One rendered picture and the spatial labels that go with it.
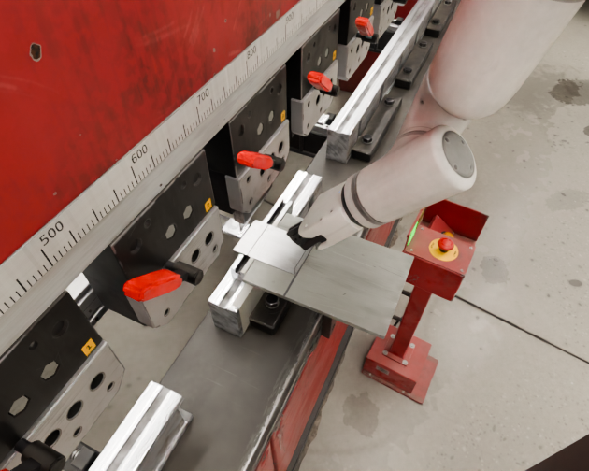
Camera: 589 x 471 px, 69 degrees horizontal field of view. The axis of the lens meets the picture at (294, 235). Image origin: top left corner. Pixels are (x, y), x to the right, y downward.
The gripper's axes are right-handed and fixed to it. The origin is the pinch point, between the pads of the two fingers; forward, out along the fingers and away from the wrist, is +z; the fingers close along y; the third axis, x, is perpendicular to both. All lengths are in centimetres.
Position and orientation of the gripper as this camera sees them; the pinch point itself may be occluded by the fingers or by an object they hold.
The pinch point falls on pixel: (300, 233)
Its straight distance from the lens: 74.7
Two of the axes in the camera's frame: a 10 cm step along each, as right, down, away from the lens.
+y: -4.3, 6.9, -5.9
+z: -5.8, 2.9, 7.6
